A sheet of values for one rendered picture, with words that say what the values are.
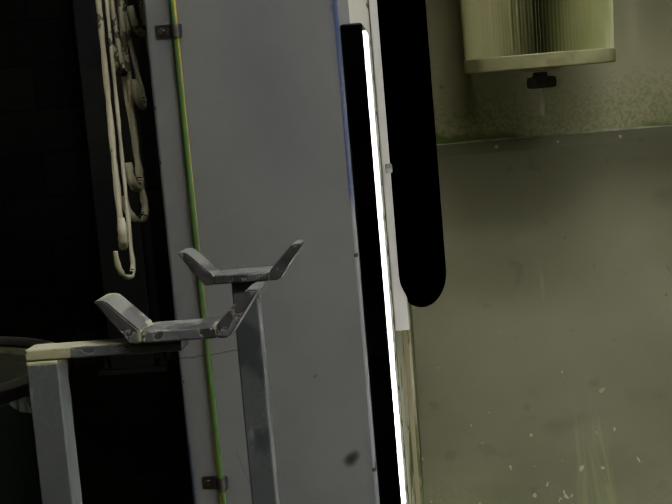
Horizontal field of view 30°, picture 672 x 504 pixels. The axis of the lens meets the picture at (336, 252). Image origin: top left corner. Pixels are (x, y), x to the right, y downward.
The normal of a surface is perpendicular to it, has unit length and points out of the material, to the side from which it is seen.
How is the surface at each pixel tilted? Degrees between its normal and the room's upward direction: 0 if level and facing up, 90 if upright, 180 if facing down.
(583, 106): 90
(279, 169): 90
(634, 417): 57
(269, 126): 90
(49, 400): 90
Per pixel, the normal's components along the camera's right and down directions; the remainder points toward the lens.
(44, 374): -0.07, 0.11
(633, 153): -0.11, -0.44
